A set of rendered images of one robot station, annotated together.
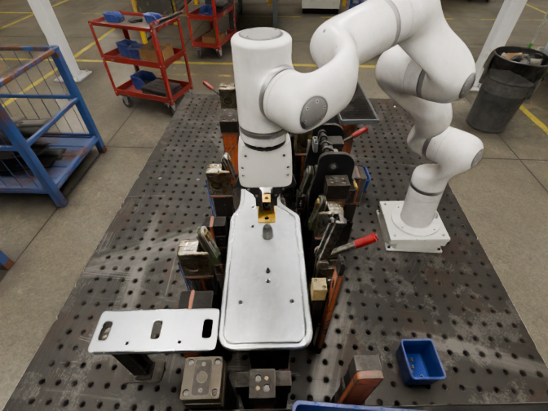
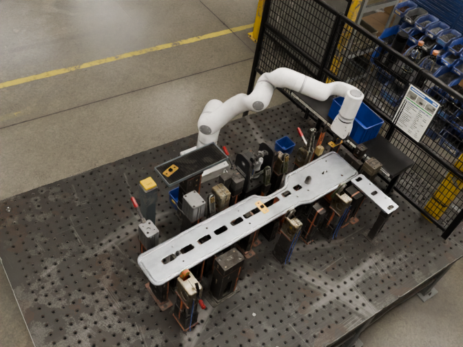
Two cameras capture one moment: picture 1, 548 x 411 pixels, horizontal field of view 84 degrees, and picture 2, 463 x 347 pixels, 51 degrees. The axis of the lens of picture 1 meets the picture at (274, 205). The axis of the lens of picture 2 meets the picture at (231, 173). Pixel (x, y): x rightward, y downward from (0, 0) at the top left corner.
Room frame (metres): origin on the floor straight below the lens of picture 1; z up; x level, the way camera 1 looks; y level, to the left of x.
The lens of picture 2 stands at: (2.19, 1.04, 2.97)
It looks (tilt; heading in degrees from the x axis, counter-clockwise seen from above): 47 degrees down; 225
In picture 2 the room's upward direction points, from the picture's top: 11 degrees clockwise
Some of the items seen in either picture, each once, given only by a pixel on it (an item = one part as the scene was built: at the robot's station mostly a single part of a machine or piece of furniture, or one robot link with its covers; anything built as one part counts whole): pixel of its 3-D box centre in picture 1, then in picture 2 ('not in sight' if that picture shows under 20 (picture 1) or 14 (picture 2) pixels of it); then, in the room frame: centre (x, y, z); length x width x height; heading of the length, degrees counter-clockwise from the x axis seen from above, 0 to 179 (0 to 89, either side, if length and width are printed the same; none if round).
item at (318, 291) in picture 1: (312, 317); (312, 168); (0.38, -0.11, 0.88); 0.04 x 0.04 x 0.36; 1
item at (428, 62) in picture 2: not in sight; (428, 66); (-0.19, 0.00, 1.53); 0.06 x 0.06 x 0.20
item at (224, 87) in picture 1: (232, 118); (188, 301); (1.50, 0.23, 0.88); 0.15 x 0.11 x 0.36; 91
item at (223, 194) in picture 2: (302, 163); (218, 213); (1.09, -0.13, 0.89); 0.13 x 0.11 x 0.38; 91
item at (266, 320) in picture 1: (265, 164); (260, 210); (0.94, 0.03, 1.00); 1.38 x 0.22 x 0.02; 1
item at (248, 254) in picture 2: not in sight; (246, 230); (1.00, 0.03, 0.84); 0.17 x 0.06 x 0.29; 91
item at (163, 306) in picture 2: not in sight; (159, 280); (1.55, 0.04, 0.84); 0.18 x 0.06 x 0.29; 91
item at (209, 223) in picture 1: (219, 249); (312, 224); (0.65, 0.19, 0.84); 0.11 x 0.08 x 0.29; 91
